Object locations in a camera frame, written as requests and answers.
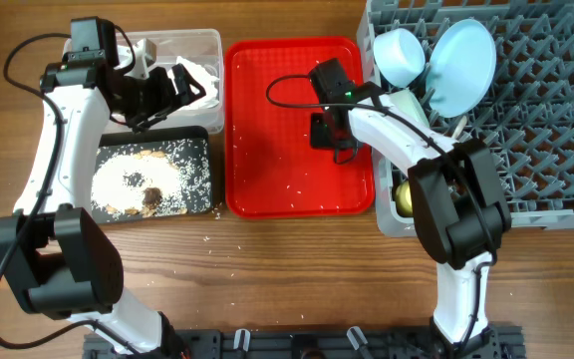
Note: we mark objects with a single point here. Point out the yellow plastic cup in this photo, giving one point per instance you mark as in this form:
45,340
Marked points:
403,200

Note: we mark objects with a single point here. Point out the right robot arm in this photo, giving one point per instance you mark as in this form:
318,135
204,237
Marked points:
459,209

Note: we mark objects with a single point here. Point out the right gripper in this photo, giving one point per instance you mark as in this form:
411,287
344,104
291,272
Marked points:
321,137

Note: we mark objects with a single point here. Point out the mint green bowl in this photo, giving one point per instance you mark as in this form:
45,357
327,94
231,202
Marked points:
408,103

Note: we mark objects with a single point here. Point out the white plastic spoon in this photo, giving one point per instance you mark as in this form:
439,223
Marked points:
459,127

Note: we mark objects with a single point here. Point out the large light blue plate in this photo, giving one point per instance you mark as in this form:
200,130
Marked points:
462,66

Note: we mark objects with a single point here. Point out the small light blue bowl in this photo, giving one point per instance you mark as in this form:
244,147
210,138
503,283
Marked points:
399,56

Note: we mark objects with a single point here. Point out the white napkin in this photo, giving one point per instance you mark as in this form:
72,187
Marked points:
206,80

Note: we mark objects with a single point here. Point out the food scraps and rice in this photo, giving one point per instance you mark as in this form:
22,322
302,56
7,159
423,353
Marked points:
142,184

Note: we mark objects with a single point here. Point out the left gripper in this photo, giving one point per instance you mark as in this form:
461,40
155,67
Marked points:
166,98

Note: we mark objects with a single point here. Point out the black food waste tray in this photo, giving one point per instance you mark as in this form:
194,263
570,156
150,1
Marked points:
167,174

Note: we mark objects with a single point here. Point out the red serving tray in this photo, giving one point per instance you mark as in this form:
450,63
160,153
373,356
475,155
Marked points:
271,170

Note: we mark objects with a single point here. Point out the clear plastic waste bin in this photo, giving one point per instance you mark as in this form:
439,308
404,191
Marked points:
201,46

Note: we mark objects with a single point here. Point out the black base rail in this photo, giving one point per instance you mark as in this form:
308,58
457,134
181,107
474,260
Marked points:
400,342

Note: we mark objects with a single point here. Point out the grey dishwasher rack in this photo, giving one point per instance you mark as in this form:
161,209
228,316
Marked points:
527,115

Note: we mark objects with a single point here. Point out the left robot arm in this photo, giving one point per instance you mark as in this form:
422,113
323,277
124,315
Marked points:
54,257

